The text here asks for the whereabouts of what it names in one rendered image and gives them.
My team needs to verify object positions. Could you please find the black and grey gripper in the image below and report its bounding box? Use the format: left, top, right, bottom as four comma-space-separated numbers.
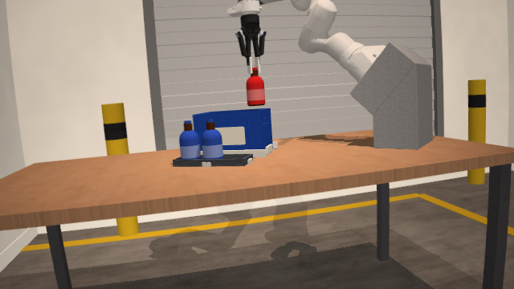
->
235, 14, 267, 74

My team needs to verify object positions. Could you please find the red labeled bottle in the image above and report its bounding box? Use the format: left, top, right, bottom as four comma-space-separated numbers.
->
246, 67, 265, 106

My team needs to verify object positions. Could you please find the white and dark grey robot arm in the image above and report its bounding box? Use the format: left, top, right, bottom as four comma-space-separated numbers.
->
227, 0, 386, 82

